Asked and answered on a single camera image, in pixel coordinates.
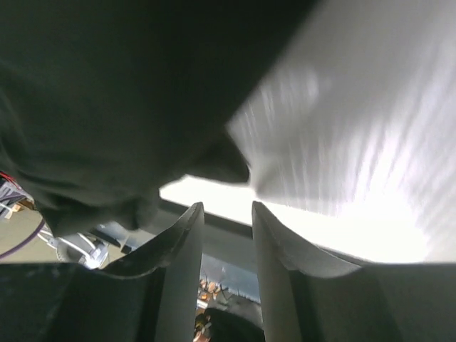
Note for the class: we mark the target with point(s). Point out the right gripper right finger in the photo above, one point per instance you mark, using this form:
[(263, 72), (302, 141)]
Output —
[(310, 294)]

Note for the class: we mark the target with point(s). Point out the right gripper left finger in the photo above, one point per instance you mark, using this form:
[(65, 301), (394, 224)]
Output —
[(149, 294)]

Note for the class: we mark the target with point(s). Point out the black t shirt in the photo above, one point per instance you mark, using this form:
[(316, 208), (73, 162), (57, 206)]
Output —
[(105, 102)]

